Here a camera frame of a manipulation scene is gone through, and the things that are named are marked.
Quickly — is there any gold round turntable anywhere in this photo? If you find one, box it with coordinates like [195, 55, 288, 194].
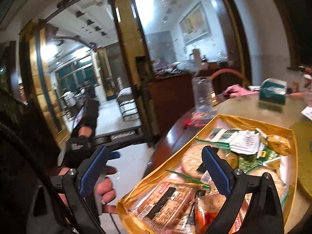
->
[289, 122, 312, 198]

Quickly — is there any green tissue box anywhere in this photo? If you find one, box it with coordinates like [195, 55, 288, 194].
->
[259, 78, 287, 105]

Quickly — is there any pink cloth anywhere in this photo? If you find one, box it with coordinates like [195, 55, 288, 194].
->
[223, 84, 254, 98]

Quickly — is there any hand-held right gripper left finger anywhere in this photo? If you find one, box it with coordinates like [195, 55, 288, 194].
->
[50, 146, 110, 234]

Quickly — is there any green and white snack packet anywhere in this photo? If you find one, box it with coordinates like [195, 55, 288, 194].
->
[196, 128, 240, 149]

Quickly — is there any red and white bottle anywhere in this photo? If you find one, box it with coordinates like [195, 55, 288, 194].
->
[299, 66, 312, 93]

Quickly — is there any chair with red hoop back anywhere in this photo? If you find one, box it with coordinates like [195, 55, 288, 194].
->
[211, 69, 250, 88]

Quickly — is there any white printed sachet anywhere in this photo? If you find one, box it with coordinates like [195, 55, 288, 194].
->
[229, 130, 261, 155]

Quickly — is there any yellow snack packet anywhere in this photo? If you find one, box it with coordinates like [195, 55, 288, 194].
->
[267, 134, 293, 155]

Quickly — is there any square cracker packet black label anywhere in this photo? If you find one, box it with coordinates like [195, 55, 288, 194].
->
[129, 179, 203, 234]

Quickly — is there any framed wall painting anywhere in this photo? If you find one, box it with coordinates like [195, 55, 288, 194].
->
[179, 1, 210, 45]

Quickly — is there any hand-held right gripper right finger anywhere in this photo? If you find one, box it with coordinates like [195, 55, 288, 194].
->
[201, 146, 284, 234]

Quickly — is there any person's left hand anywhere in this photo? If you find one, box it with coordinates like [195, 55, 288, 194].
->
[96, 166, 118, 214]

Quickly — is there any clear plastic cup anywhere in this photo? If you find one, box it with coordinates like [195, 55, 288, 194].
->
[191, 76, 217, 114]

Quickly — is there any orange plastic tray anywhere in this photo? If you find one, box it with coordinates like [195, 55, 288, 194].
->
[116, 113, 298, 234]

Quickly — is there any printed paper flyer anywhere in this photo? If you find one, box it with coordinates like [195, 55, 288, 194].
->
[301, 106, 312, 121]

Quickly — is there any orange snack packet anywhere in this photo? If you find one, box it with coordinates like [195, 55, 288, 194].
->
[195, 197, 220, 234]

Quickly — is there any dark wooden cabinet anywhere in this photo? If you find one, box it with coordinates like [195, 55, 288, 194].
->
[147, 66, 244, 137]

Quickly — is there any red wrapper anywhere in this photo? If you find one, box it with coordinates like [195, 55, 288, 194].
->
[183, 118, 210, 127]

